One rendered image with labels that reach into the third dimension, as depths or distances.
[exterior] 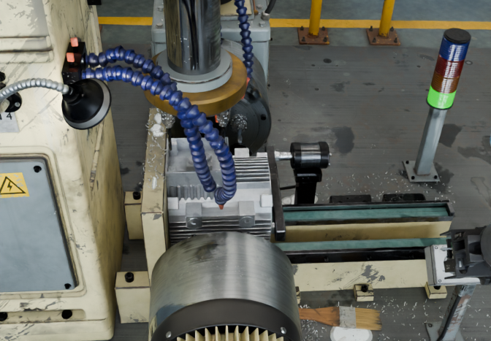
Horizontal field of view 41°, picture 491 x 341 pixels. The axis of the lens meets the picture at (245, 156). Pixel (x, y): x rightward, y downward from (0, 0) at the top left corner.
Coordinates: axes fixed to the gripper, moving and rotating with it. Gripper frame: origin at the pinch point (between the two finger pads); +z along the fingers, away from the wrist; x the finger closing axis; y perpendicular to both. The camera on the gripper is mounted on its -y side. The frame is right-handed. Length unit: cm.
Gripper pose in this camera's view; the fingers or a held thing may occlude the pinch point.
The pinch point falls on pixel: (465, 260)
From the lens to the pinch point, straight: 118.5
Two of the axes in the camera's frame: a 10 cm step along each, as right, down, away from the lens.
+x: 0.4, 9.7, -2.5
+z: -0.5, 2.5, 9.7
